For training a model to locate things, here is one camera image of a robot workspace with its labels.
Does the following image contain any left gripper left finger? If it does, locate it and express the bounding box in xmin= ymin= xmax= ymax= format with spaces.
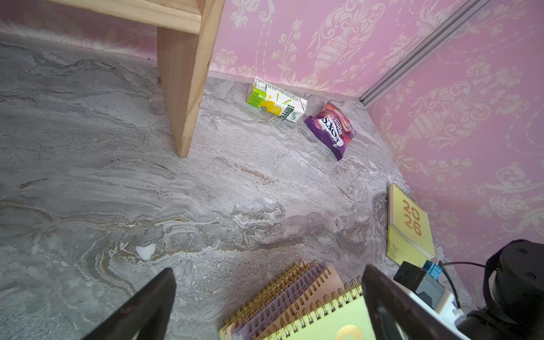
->
xmin=84 ymin=268 xmax=177 ymax=339

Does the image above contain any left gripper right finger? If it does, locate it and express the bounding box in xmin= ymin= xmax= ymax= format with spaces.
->
xmin=361 ymin=265 xmax=459 ymax=339

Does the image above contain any green calendar back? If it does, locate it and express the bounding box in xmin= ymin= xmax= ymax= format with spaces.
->
xmin=263 ymin=276 xmax=375 ymax=339

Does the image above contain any pink calendar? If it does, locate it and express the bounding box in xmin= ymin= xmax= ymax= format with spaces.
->
xmin=256 ymin=266 xmax=344 ymax=339
xmin=224 ymin=260 xmax=309 ymax=339

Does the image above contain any purple calendar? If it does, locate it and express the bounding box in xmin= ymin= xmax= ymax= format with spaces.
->
xmin=228 ymin=260 xmax=327 ymax=339

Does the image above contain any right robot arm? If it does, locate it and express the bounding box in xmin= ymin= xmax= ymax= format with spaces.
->
xmin=457 ymin=239 xmax=543 ymax=339

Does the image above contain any purple snack bag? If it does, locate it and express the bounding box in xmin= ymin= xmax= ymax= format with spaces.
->
xmin=305 ymin=101 xmax=356 ymax=161

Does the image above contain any green juice carton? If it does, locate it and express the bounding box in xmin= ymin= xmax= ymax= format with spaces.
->
xmin=246 ymin=76 xmax=307 ymax=123

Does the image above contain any wooden two-tier shelf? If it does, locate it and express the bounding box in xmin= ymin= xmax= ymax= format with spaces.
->
xmin=58 ymin=0 xmax=225 ymax=157

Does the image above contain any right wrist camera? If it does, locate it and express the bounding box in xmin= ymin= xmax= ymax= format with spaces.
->
xmin=394 ymin=261 xmax=464 ymax=329

